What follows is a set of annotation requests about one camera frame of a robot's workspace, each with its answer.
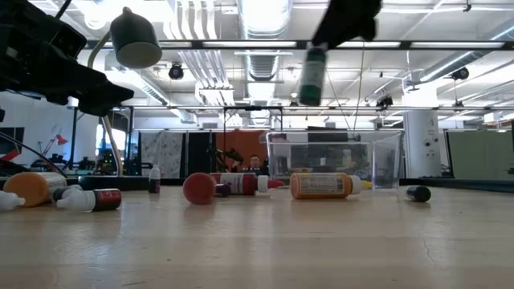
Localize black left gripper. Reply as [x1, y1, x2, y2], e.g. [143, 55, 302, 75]
[0, 0, 136, 117]

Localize large green colouring bottle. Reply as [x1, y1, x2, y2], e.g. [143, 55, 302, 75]
[299, 43, 328, 108]

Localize large orange colouring bottle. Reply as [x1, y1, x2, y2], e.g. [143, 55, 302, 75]
[2, 171, 68, 208]

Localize large light red colouring bottle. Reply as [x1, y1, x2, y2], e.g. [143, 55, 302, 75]
[182, 172, 218, 206]

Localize clear plastic container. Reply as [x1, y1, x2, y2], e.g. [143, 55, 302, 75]
[264, 128, 406, 190]

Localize large yellow colouring bottle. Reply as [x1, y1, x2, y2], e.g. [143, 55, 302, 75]
[289, 172, 373, 201]

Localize large dark red colouring bottle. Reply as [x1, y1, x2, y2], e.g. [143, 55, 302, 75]
[209, 172, 285, 197]

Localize small dark green dropper bottle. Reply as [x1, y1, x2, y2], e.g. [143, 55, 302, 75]
[406, 185, 432, 203]

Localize red background desk lamp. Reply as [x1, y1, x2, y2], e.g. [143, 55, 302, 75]
[39, 134, 69, 160]

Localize dark background machinery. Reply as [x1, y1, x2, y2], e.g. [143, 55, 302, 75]
[78, 148, 140, 177]

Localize black desk lamp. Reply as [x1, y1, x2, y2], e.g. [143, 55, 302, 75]
[78, 6, 164, 190]

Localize grey patterned panel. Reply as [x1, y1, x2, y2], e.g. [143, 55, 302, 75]
[140, 131, 185, 178]

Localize small dark red dropper bottle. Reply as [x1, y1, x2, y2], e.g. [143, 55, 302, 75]
[55, 188, 123, 213]

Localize white ceiling pipes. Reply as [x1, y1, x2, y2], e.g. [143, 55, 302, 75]
[162, 0, 238, 106]

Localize black partition panel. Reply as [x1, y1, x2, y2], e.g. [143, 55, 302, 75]
[186, 131, 214, 178]

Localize white round column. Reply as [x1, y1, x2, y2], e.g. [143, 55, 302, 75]
[403, 86, 443, 180]

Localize white bottle far left edge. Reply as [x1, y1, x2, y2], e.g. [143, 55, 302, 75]
[0, 190, 26, 212]

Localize person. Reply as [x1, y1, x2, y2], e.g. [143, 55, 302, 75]
[247, 154, 265, 176]

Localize black linear ceiling light rail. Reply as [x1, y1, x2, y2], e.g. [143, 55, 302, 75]
[82, 39, 514, 51]

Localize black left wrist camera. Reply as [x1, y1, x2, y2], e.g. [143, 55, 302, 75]
[51, 22, 88, 59]

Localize thin hanging cable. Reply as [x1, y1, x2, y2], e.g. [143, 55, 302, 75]
[352, 39, 366, 132]

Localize silver ceiling duct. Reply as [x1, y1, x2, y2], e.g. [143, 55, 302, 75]
[236, 0, 295, 83]

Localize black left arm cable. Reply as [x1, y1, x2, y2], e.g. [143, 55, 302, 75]
[0, 130, 68, 178]

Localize black wall screen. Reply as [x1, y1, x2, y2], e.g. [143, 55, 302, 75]
[0, 127, 25, 161]

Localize black background rig frame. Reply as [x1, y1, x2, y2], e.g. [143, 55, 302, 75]
[66, 104, 514, 177]

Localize orange wall panel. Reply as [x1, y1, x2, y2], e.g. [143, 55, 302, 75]
[214, 130, 269, 177]

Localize green partition wall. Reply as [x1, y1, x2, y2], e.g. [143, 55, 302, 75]
[445, 128, 514, 181]

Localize black aluminium table frame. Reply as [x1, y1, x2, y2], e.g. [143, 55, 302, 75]
[0, 175, 514, 193]

